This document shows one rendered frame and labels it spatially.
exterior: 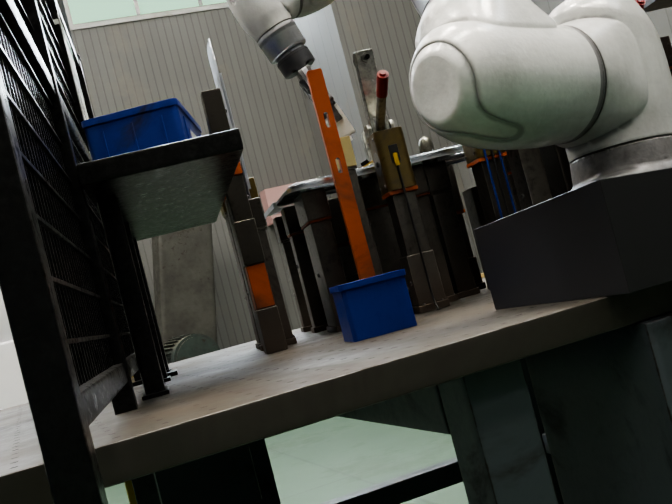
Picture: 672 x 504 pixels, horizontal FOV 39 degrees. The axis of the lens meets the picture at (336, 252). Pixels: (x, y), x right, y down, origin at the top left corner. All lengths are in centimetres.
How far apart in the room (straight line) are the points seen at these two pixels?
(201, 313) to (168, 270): 47
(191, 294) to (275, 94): 231
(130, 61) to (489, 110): 821
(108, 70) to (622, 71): 813
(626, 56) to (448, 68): 27
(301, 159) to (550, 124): 820
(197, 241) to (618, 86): 727
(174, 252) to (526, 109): 726
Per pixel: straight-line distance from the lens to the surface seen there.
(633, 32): 132
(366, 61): 183
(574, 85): 119
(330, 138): 180
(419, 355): 102
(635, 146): 128
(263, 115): 934
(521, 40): 116
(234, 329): 896
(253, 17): 197
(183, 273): 830
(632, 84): 128
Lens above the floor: 79
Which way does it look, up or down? 2 degrees up
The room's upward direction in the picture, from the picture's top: 15 degrees counter-clockwise
